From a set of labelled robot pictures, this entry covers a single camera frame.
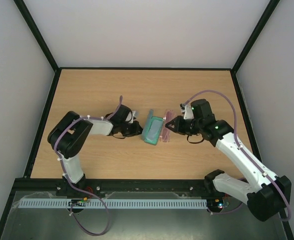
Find grey green glasses case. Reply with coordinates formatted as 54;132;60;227
141;109;164;146

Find pink transparent sunglasses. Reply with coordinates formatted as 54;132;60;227
159;108;177;144

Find light blue cleaning cloth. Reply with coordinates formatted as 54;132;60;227
146;119;163;142

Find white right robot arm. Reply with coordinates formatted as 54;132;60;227
165;99;292;222

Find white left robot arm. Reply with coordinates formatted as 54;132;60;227
47;104;143;184

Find right controller board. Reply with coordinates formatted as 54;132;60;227
207;197;230;210

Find controller board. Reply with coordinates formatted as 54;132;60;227
68;197;90;207
207;197;230;210

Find left controller board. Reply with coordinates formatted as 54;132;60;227
68;197;90;207

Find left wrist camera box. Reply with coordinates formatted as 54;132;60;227
125;110;139;124

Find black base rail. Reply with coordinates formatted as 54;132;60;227
12;178;226;199

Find light blue slotted cable duct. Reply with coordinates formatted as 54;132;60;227
18;198;207;210

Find black frame post right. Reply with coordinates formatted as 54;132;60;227
231;0;281;73

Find black frame post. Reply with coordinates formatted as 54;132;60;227
13;0;61;73
231;0;281;73

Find black frame post left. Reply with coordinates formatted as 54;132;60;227
13;0;61;73

